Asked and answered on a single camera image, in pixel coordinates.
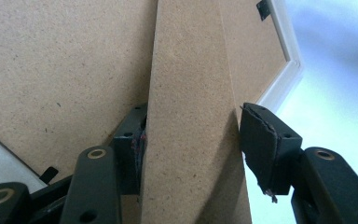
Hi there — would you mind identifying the black frame turn clip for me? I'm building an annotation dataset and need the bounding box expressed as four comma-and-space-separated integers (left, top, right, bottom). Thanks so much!
255, 0, 272, 22
39, 166, 60, 185

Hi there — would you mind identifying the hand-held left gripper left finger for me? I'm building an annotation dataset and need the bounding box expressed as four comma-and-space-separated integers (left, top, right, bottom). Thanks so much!
111, 104, 148, 196

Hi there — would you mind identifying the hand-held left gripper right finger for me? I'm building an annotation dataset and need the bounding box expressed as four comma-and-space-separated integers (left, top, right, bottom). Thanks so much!
240, 102, 303, 203

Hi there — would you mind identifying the brown fibreboard frame stand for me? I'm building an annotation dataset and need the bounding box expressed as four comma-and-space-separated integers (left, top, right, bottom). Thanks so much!
139, 0, 253, 224

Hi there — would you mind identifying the wooden picture frame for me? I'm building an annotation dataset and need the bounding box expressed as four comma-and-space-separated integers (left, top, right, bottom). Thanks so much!
0, 0, 304, 224

